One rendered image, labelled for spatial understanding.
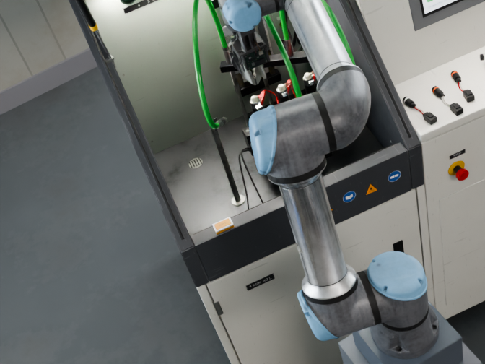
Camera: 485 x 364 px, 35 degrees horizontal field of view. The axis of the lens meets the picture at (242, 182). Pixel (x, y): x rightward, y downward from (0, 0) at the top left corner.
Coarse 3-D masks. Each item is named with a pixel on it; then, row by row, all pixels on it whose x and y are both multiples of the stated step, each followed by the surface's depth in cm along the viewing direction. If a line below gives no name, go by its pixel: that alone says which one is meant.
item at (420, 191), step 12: (420, 192) 219; (420, 204) 223; (420, 216) 226; (420, 228) 231; (204, 288) 212; (432, 288) 253; (204, 300) 216; (432, 300) 258; (216, 312) 221; (216, 324) 224; (228, 336) 233; (228, 348) 234
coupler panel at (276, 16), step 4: (276, 12) 229; (272, 16) 229; (276, 16) 230; (288, 16) 231; (276, 20) 231; (280, 20) 231; (288, 20) 232; (276, 24) 232; (280, 24) 231; (288, 24) 233; (276, 28) 233; (280, 28) 233; (288, 28) 234; (292, 28) 235; (280, 32) 234; (292, 32) 236; (280, 36) 235
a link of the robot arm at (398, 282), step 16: (384, 256) 162; (400, 256) 162; (368, 272) 160; (384, 272) 159; (400, 272) 159; (416, 272) 159; (368, 288) 159; (384, 288) 158; (400, 288) 156; (416, 288) 157; (384, 304) 159; (400, 304) 159; (416, 304) 160; (384, 320) 161; (400, 320) 163; (416, 320) 164
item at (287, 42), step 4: (280, 12) 208; (280, 16) 210; (284, 16) 210; (284, 20) 211; (284, 24) 212; (284, 28) 213; (284, 32) 214; (284, 36) 215; (288, 36) 216; (284, 40) 216; (288, 40) 216; (288, 44) 217; (288, 48) 218; (288, 52) 219; (292, 52) 220
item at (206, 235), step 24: (360, 168) 206; (384, 168) 207; (408, 168) 211; (336, 192) 207; (360, 192) 210; (384, 192) 214; (240, 216) 204; (264, 216) 202; (336, 216) 213; (192, 240) 202; (216, 240) 202; (240, 240) 205; (264, 240) 209; (288, 240) 212; (216, 264) 208; (240, 264) 211
